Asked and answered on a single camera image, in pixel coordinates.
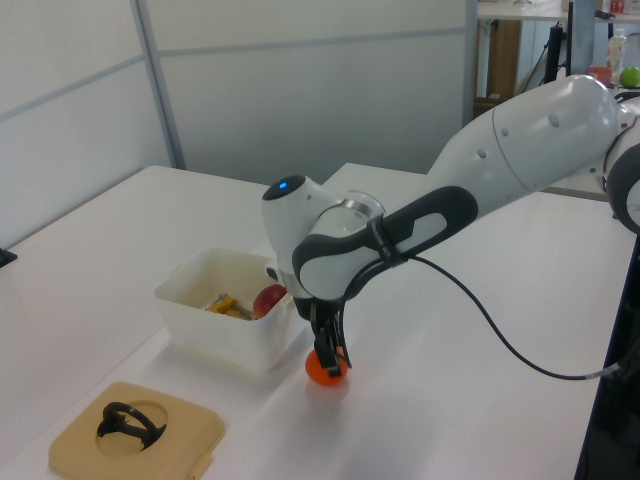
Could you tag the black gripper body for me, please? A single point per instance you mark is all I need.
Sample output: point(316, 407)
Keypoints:
point(327, 312)

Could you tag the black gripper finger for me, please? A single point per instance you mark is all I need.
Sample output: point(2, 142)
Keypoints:
point(327, 355)
point(345, 350)

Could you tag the orange toy fruit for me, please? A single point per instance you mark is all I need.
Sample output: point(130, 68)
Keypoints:
point(317, 372)

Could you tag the red toy apple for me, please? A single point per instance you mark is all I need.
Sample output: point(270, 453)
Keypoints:
point(267, 300)

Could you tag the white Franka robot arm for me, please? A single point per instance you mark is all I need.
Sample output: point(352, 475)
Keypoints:
point(525, 145)

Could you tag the white plastic container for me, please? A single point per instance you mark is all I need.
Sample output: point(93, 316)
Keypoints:
point(215, 335)

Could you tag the tan plastic container lid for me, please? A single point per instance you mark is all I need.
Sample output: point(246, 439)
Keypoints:
point(190, 430)

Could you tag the yellow toy tool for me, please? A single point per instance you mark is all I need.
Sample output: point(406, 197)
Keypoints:
point(225, 305)

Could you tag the black robot stand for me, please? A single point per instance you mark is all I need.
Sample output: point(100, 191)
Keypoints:
point(615, 425)

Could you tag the wooden desk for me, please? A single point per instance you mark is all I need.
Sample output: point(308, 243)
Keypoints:
point(502, 60)

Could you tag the red bowl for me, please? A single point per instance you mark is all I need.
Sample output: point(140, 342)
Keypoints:
point(601, 74)

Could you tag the green ball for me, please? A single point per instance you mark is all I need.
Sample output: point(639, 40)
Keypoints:
point(630, 77)

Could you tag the clear plastic bottle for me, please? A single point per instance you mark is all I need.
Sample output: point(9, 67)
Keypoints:
point(617, 50)

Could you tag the grey partition frame post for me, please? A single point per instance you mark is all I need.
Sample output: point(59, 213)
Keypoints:
point(471, 60)
point(160, 90)

